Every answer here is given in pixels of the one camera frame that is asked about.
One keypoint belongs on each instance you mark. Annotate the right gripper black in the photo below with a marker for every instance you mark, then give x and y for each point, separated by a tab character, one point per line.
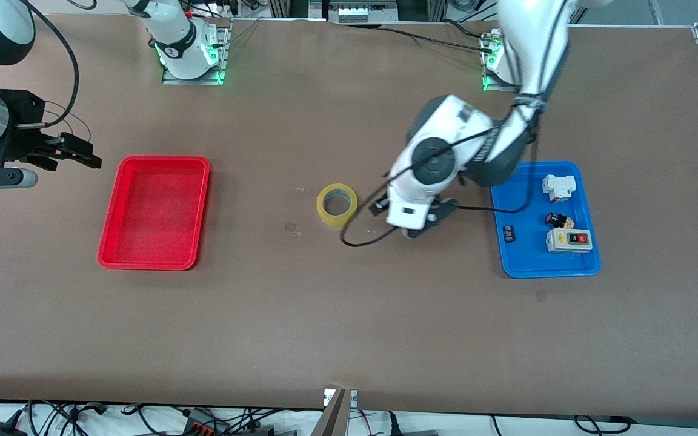
22	124

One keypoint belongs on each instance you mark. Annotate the yellow clear tape roll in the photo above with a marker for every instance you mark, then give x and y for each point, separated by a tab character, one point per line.
337	221

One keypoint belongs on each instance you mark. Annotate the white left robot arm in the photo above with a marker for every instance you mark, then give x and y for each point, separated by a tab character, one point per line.
446	121

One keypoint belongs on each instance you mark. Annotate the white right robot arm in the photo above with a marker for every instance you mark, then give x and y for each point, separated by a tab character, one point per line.
173	36

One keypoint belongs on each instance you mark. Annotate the brown tape patch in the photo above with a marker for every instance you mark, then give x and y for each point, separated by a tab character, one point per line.
291	227

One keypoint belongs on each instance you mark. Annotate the small black terminal block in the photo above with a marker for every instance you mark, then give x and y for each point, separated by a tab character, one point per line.
509	234

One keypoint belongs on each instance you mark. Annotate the red plastic tray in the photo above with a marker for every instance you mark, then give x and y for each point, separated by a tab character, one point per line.
155	212

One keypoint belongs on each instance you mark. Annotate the blue plastic tray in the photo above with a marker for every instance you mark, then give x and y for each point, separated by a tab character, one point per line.
525	200

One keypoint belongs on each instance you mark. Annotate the white circuit breaker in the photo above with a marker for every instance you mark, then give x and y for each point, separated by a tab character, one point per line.
555	184

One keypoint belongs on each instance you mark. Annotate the orange and black push button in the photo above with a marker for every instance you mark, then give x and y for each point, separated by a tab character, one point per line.
561	221

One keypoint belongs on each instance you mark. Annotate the aluminium profile with label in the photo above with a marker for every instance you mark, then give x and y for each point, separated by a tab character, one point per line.
334	418

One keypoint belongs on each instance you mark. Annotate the black power adapter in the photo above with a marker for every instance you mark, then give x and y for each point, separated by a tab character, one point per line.
0	429

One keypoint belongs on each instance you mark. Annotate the orange power strip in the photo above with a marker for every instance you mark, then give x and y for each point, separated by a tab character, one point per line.
203	424

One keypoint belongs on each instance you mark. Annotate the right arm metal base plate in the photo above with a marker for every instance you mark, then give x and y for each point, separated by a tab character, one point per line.
191	80

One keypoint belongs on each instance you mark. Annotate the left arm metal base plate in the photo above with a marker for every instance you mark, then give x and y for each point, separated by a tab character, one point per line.
497	88

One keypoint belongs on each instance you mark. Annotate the grey on-off switch box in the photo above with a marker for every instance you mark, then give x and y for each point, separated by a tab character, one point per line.
558	242

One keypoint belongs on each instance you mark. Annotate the aluminium frame rack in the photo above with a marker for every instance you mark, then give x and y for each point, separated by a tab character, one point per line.
355	9

